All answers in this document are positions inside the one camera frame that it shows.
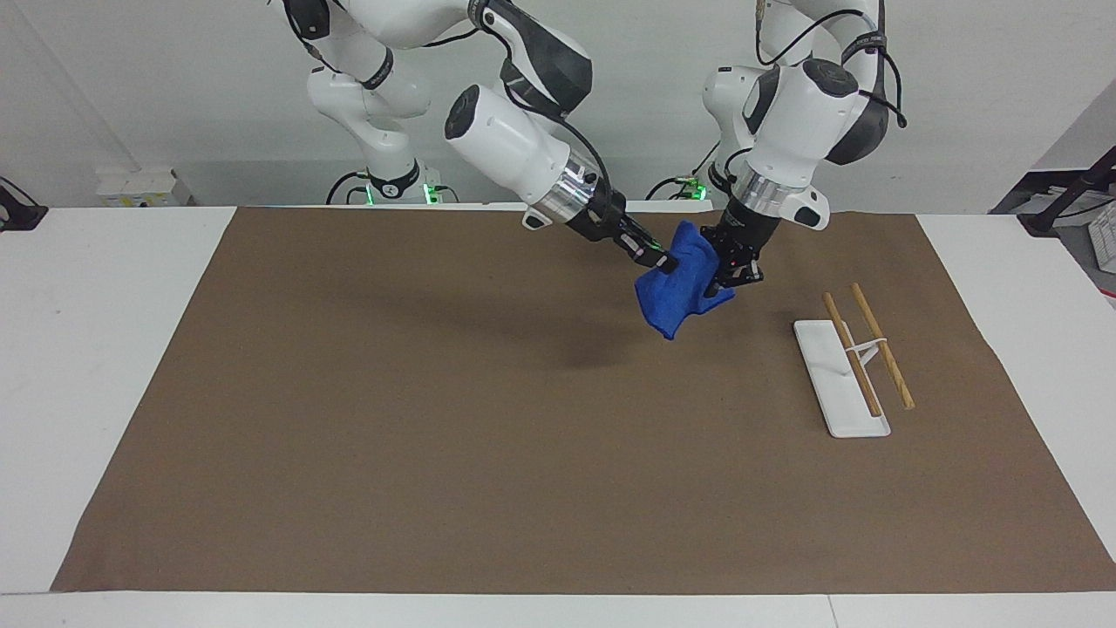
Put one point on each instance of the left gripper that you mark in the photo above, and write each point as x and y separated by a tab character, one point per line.
745	231

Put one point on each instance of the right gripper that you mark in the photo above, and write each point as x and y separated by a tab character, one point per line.
606	218

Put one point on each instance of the blue towel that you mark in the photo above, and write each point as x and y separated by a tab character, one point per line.
676	296

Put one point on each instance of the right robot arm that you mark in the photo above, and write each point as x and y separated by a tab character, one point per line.
514	144

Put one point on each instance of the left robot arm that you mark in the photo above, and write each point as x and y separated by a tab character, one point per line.
798	113

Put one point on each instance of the white rack with wooden rods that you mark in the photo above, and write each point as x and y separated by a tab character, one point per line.
841	384

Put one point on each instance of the black stand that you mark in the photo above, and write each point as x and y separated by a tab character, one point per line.
1068	196
19	214

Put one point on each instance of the white keyboard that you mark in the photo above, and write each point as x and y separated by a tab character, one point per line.
1105	240

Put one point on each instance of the small white box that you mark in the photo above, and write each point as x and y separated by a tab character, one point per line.
138	187

